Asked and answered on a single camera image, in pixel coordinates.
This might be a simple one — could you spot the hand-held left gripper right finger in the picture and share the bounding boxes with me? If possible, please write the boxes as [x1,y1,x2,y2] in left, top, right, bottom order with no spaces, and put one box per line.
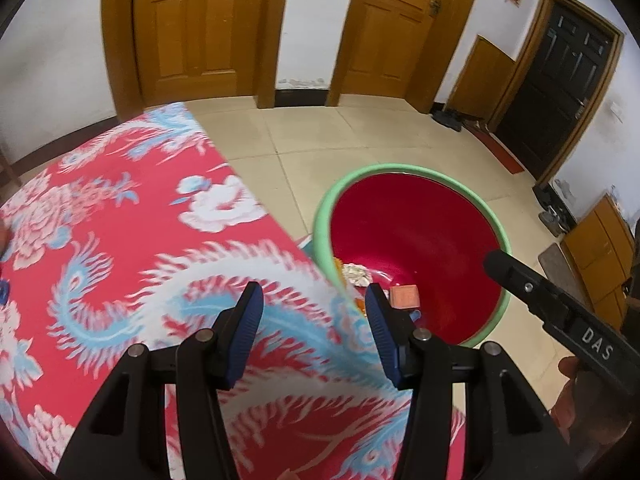
[365,283,583,480]

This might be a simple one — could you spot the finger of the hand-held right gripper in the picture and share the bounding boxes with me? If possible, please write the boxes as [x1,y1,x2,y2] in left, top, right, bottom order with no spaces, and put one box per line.
[484,250,576,331]

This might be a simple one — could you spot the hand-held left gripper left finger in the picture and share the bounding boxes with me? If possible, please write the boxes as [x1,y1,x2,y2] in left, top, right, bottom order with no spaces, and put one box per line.
[55,281,264,480]

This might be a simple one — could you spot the orange cardboard box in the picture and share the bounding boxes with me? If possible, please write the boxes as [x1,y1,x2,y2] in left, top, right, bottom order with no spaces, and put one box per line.
[390,285,420,309]

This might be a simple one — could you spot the red basin with green rim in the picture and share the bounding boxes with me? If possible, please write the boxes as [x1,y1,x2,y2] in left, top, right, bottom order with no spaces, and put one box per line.
[312,162,512,348]

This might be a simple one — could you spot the person's right hand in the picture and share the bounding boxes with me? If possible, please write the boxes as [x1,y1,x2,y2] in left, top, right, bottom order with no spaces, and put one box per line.
[550,357,628,461]

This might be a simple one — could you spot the grey floor mat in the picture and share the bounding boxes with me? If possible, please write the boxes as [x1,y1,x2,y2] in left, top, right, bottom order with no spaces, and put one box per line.
[537,242,586,306]

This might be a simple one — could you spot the low wooden cabinet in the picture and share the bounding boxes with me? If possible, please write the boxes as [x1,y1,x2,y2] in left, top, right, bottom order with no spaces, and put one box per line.
[560,194,636,331]

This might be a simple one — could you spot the grey shoes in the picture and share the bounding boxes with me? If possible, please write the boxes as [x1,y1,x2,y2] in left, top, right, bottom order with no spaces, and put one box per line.
[532,182,573,236]

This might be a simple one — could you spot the red floral tablecloth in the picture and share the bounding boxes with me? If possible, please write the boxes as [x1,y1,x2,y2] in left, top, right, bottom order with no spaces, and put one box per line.
[0,101,466,480]

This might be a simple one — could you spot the red door mat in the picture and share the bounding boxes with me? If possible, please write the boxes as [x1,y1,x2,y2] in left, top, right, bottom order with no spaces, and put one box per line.
[475,130,523,175]

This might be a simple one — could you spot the dark shoes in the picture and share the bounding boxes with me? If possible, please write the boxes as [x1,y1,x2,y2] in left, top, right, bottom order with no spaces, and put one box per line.
[431,109,463,132]

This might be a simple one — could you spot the black entrance door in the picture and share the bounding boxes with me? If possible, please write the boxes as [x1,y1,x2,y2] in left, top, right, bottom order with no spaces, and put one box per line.
[487,0,626,186]

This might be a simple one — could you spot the leaning wooden board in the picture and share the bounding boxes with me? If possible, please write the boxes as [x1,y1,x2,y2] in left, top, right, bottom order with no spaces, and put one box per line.
[446,35,518,123]

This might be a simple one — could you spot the wooden panel door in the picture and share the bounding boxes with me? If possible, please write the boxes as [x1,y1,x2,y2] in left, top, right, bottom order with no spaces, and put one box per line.
[325,0,488,113]
[100,0,293,118]

